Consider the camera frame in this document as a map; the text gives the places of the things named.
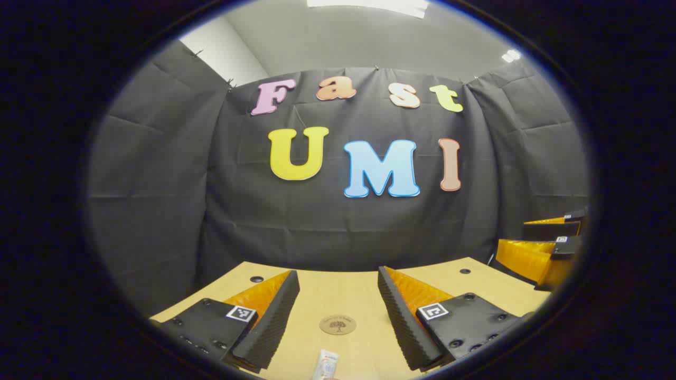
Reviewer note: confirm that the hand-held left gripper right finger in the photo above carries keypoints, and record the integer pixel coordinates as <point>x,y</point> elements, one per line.
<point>404,327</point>

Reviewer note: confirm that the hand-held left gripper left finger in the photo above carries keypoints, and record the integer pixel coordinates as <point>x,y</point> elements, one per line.
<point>272,327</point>

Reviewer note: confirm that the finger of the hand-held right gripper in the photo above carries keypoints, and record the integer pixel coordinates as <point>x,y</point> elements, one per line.
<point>528,261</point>
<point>549,231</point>

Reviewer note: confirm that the white toothpaste tube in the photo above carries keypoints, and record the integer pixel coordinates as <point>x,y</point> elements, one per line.
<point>326,365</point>

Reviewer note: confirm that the round wooden coaster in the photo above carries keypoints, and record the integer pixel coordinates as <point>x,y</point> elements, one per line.
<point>338,324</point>

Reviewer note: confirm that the light wooden desktop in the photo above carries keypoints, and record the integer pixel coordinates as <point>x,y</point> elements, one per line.
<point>338,295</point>

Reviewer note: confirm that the black backdrop cloth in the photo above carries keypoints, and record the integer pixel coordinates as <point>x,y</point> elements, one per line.
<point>237,211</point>

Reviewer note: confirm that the ceiling light panel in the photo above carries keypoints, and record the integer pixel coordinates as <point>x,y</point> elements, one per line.
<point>369,5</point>
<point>511,55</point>

